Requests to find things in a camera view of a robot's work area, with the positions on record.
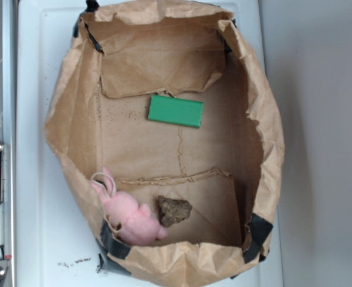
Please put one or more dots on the green rectangular block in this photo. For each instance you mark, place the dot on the green rectangular block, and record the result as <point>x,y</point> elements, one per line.
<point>180,112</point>

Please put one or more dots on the brown paper bag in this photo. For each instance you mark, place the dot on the brown paper bag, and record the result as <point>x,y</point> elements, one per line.
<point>123,54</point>

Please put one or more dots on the brown rock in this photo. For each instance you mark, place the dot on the brown rock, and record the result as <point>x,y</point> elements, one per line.
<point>173,211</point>

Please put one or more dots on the pink plush bunny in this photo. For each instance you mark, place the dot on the pink plush bunny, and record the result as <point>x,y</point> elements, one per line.
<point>132,222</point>

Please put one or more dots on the aluminium frame rail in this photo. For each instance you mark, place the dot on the aluminium frame rail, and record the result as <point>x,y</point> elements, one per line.
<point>8,12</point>

